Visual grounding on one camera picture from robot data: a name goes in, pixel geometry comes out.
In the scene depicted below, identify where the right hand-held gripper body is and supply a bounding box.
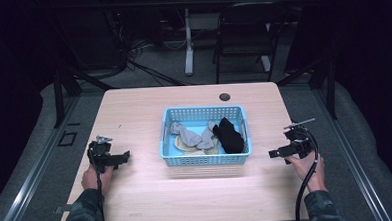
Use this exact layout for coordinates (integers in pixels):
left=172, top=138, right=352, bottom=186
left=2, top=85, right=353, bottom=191
left=281, top=117, right=319, bottom=161

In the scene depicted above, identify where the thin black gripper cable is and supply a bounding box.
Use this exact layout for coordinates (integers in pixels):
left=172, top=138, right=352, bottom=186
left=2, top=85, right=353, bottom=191
left=87, top=148, right=108, bottom=221

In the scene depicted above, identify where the black sock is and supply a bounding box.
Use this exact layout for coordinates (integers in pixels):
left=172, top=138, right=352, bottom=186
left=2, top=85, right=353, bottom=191
left=211, top=115, right=246, bottom=156

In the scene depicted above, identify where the thick black gripper cable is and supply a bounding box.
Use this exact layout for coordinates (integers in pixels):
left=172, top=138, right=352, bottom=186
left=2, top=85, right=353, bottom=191
left=291, top=126, right=323, bottom=221

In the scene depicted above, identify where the aluminium floor rail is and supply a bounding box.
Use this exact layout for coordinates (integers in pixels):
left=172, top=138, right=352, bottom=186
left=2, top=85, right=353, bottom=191
left=0, top=95, right=87, bottom=221
left=311, top=83, right=392, bottom=221

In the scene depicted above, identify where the black cable bundle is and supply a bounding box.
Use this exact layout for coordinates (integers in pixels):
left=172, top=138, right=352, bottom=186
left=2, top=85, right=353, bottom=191
left=105, top=4, right=191, bottom=90

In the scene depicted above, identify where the person's right hand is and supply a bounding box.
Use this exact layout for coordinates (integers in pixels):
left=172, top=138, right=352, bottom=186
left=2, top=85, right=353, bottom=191
left=284, top=151, right=329, bottom=195

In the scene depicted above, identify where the blue plastic basket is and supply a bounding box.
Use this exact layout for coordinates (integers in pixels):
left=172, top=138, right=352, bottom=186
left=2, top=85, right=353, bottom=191
left=157, top=103, right=254, bottom=169

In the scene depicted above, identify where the short grey sock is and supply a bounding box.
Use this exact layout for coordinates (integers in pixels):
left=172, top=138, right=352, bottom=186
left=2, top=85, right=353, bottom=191
left=194, top=120, right=218, bottom=152

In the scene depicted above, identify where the beige sock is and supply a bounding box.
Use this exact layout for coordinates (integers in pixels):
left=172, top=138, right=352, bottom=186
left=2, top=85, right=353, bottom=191
left=173, top=133, right=220, bottom=157

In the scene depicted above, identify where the black folding chair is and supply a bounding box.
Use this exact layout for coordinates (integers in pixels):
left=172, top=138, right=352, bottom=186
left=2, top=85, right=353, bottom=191
left=209, top=0, right=292, bottom=86

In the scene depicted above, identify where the long grey sock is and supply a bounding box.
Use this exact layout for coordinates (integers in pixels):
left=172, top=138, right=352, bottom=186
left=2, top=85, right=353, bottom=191
left=169, top=120, right=204, bottom=150

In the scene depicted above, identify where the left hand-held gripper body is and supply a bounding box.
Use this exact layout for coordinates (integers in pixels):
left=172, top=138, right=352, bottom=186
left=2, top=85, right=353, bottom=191
left=86, top=134, right=119, bottom=175

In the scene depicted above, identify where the black metal frame stand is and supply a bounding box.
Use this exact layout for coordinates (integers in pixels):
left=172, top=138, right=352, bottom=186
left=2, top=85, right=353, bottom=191
left=275, top=55, right=340, bottom=123
left=49, top=65, right=120, bottom=130

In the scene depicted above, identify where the person's left hand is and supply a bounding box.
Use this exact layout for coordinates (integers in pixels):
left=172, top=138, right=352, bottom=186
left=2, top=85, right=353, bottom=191
left=79, top=163, right=116, bottom=199

